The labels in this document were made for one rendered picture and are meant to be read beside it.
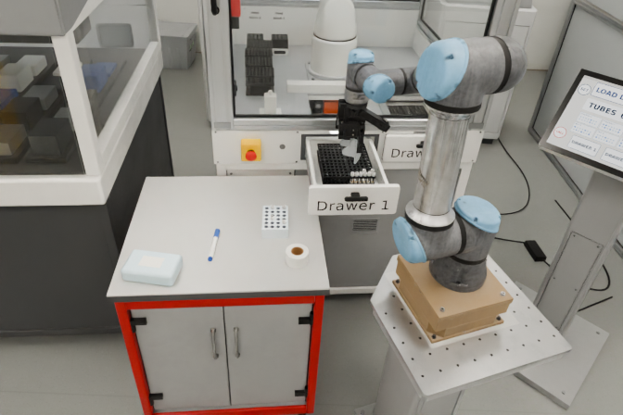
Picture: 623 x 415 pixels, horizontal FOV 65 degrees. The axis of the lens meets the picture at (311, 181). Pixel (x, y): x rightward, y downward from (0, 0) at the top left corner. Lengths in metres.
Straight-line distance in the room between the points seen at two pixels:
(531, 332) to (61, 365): 1.79
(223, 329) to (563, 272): 1.39
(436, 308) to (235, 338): 0.64
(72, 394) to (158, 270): 0.94
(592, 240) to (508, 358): 0.87
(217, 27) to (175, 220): 0.64
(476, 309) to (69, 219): 1.36
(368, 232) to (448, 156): 1.12
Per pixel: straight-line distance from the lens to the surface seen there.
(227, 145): 1.82
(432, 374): 1.31
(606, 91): 1.98
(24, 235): 2.01
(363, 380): 2.18
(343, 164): 1.70
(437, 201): 1.13
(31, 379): 2.37
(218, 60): 1.68
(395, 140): 1.85
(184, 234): 1.62
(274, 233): 1.56
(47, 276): 2.13
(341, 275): 2.30
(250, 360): 1.72
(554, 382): 2.39
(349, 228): 2.10
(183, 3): 5.14
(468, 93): 1.00
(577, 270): 2.24
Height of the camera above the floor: 1.81
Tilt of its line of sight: 35 degrees down
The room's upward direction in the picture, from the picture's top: 3 degrees clockwise
